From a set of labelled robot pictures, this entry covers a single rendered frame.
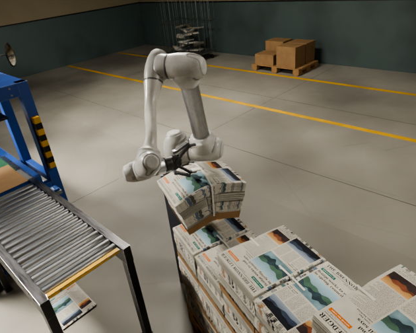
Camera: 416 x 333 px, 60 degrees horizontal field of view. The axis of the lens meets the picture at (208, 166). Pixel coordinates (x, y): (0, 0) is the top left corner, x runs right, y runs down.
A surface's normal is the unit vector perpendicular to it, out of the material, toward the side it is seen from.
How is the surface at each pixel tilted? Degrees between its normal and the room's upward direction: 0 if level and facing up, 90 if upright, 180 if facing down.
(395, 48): 90
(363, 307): 1
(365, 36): 90
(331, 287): 1
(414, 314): 0
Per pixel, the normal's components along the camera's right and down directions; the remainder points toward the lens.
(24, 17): 0.72, 0.28
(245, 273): -0.10, -0.87
